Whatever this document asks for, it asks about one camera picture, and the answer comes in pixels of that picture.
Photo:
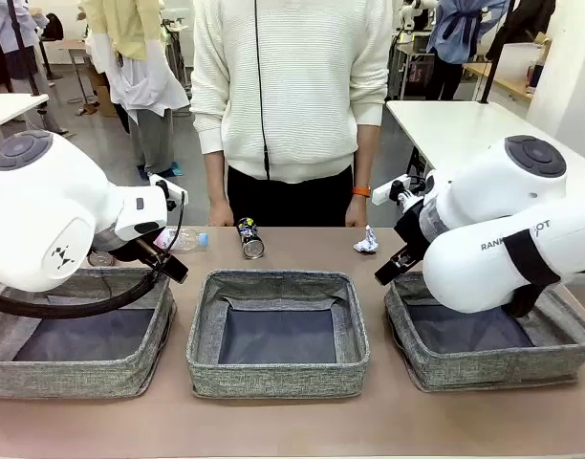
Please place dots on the brown cardboard box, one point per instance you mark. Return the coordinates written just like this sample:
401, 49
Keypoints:
103, 95

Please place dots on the bystander in pale shirt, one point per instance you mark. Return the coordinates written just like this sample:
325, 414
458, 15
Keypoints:
15, 28

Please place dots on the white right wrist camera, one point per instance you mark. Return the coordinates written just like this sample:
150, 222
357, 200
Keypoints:
385, 192

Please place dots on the orange wristwatch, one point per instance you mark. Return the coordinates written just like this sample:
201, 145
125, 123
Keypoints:
361, 191

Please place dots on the large white table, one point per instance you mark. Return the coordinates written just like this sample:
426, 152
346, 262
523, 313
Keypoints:
464, 129

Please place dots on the person's right forearm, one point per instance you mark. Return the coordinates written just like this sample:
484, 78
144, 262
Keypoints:
215, 177

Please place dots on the white paper ball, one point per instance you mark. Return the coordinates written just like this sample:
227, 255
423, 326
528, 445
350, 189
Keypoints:
366, 244

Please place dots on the crushed colourful drink can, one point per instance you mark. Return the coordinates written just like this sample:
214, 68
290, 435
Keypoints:
250, 239

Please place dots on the small white table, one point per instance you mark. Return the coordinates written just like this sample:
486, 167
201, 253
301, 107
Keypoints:
10, 107

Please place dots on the clear bottle pink label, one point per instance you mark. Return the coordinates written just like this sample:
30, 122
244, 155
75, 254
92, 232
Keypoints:
189, 239

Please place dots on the black stand pole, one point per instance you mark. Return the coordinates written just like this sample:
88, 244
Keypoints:
495, 57
22, 48

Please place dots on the grey fabric basket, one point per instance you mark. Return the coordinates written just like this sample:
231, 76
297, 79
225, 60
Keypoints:
82, 378
273, 378
488, 373

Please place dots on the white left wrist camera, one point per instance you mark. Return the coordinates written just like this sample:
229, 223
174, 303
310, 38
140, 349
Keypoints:
170, 191

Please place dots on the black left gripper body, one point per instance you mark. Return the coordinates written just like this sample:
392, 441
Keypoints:
123, 248

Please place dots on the person's left hand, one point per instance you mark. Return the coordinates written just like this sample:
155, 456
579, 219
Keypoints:
357, 212

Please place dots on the person in white sweater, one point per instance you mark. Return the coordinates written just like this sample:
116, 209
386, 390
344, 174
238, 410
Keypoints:
302, 95

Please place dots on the bystander in yellow top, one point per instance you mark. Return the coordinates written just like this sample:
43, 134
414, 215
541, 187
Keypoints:
130, 28

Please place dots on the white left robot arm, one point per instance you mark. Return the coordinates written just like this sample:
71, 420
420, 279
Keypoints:
44, 215

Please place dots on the person's right hand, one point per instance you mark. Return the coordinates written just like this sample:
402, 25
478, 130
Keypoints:
221, 215

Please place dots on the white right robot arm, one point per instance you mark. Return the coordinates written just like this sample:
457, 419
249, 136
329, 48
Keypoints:
488, 268

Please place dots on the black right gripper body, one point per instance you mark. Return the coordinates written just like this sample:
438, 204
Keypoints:
414, 229

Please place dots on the person's left forearm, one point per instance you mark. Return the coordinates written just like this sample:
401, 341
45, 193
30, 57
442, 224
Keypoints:
364, 167

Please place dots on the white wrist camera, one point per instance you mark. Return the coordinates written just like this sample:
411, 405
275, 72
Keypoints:
385, 192
170, 191

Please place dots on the wooden desk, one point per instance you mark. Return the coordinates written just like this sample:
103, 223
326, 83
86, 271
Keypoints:
507, 83

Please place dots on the black jacket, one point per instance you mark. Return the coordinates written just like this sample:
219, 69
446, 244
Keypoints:
526, 19

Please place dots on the bystander in blue shirt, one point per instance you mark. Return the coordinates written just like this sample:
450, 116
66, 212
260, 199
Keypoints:
457, 28

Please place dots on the black folding chair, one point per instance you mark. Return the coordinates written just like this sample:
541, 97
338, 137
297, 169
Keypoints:
422, 167

